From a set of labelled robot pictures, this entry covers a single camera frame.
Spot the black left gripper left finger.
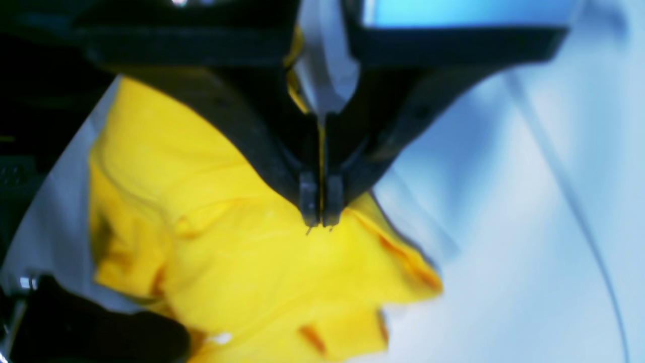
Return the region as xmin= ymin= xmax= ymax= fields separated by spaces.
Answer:
xmin=117 ymin=65 xmax=321 ymax=227

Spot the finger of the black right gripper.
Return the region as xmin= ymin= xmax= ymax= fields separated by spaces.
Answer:
xmin=10 ymin=274 xmax=191 ymax=362

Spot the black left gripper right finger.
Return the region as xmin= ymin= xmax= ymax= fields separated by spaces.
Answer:
xmin=322 ymin=65 xmax=501 ymax=227

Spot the yellow t-shirt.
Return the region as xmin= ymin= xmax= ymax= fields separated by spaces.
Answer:
xmin=88 ymin=76 xmax=443 ymax=362

